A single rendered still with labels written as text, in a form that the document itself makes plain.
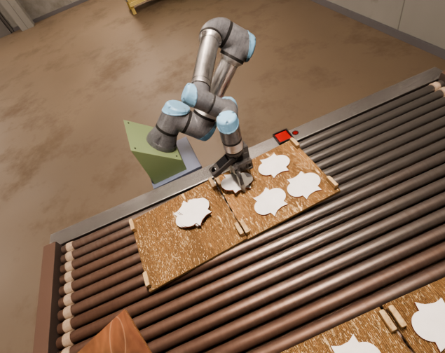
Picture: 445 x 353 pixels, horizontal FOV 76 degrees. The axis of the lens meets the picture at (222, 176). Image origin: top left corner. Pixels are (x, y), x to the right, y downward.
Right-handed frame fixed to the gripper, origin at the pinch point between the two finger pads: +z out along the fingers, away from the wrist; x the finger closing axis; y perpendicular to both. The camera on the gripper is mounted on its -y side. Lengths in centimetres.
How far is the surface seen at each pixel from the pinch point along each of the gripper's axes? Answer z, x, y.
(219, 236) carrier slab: 2.2, -18.7, -17.2
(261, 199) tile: 0.3, -13.1, 4.8
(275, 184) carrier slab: 0.6, -9.1, 13.3
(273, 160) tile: -0.6, 2.0, 19.2
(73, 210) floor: 99, 137, -129
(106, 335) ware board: -6, -37, -62
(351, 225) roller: 2.2, -39.3, 27.1
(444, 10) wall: 41, 112, 257
